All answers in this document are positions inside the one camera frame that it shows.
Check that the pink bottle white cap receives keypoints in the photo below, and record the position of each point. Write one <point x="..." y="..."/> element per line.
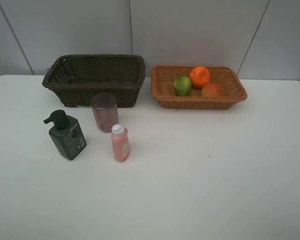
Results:
<point x="120" y="143"/>

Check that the green lime fruit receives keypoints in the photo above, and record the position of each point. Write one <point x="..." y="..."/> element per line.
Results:
<point x="182" y="86"/>

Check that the translucent pink plastic cup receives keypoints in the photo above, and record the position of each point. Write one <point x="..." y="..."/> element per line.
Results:
<point x="105" y="111"/>

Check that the orange tangerine fruit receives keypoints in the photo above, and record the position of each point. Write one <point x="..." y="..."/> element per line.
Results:
<point x="199" y="76"/>

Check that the red yellow peach fruit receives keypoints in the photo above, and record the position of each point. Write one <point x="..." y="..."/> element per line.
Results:
<point x="212" y="90"/>

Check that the black pump soap bottle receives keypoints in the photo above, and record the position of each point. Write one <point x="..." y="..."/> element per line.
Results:
<point x="66" y="134"/>

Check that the orange wicker basket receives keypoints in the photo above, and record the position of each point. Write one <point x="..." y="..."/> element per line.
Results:
<point x="162" y="79"/>

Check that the dark brown wicker basket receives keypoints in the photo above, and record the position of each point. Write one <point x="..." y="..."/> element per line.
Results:
<point x="76" y="78"/>

